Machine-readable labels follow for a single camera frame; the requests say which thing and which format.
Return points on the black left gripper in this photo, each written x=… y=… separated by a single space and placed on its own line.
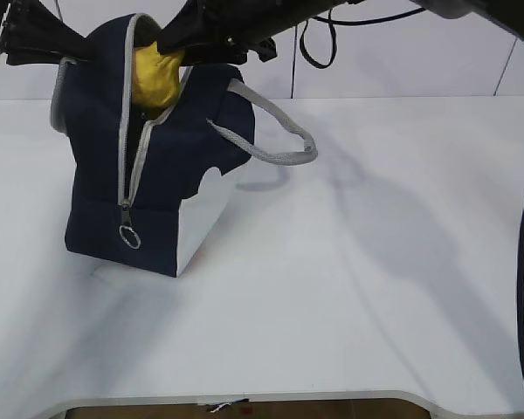
x=31 y=34

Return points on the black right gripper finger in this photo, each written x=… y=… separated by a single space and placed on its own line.
x=229 y=52
x=227 y=24

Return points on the yellow pear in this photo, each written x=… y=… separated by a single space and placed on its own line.
x=155 y=77

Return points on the navy blue lunch bag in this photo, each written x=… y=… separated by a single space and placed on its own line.
x=148 y=190

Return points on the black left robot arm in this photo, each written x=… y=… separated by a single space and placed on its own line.
x=31 y=34

